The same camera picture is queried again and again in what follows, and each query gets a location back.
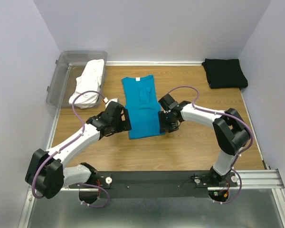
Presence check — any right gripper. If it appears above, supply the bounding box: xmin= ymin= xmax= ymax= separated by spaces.
xmin=157 ymin=111 xmax=179 ymax=133

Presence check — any blue t shirt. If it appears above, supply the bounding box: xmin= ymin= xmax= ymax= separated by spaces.
xmin=122 ymin=75 xmax=162 ymax=139

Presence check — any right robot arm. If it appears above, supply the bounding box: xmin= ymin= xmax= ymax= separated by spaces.
xmin=158 ymin=98 xmax=253 ymax=186

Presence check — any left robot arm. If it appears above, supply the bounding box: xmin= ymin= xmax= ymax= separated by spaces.
xmin=25 ymin=99 xmax=131 ymax=199

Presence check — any white t shirt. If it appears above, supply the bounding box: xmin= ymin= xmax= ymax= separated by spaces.
xmin=68 ymin=59 xmax=105 ymax=109

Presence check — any clear plastic bin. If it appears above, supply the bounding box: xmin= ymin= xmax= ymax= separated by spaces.
xmin=46 ymin=50 xmax=107 ymax=108

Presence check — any folded black t shirt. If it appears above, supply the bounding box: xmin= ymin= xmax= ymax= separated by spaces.
xmin=202 ymin=58 xmax=248 ymax=89

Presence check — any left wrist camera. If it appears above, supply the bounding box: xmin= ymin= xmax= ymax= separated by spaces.
xmin=103 ymin=97 xmax=120 ymax=104

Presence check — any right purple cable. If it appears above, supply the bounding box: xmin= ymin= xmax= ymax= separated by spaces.
xmin=167 ymin=85 xmax=254 ymax=205

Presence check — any white table edge rail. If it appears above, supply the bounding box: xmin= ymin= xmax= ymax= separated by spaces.
xmin=106 ymin=61 xmax=203 ymax=66

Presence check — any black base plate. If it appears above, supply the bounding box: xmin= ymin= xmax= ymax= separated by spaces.
xmin=69 ymin=171 xmax=238 ymax=200

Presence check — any aluminium frame rail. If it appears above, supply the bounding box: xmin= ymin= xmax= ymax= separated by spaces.
xmin=28 ymin=169 xmax=285 ymax=190

